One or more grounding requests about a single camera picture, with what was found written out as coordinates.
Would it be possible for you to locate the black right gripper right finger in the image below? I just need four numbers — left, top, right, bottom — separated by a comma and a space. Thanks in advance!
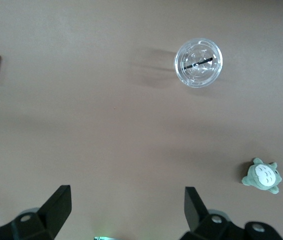
180, 186, 283, 240

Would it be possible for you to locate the clear plastic lidded cup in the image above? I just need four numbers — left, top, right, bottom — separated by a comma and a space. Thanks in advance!
173, 37, 224, 89

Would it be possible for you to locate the black drinking straw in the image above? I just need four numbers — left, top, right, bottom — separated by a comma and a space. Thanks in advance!
185, 57, 214, 70

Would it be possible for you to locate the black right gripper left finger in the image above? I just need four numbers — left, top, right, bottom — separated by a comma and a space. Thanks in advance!
0, 184, 72, 240

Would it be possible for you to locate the green Totoro plush toy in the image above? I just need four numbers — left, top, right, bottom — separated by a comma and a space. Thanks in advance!
241, 157, 283, 196

